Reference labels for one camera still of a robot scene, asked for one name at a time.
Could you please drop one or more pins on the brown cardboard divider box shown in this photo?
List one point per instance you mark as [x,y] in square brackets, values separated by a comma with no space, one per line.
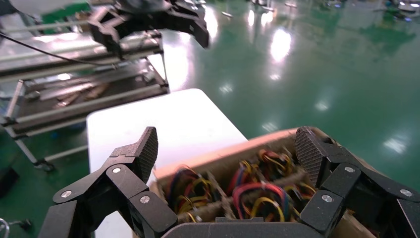
[203,164]

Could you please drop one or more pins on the white table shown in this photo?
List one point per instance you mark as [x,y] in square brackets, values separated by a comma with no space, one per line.
[164,121]

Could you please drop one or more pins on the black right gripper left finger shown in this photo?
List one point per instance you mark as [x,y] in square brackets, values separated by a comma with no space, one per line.
[131,164]

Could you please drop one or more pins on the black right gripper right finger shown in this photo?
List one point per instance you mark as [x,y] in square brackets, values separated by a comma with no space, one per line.
[311,154]

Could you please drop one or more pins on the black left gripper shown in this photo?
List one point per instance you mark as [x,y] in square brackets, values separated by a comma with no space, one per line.
[144,7]

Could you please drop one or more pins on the metal frame rack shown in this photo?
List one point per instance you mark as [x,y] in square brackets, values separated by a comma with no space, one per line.
[92,104]

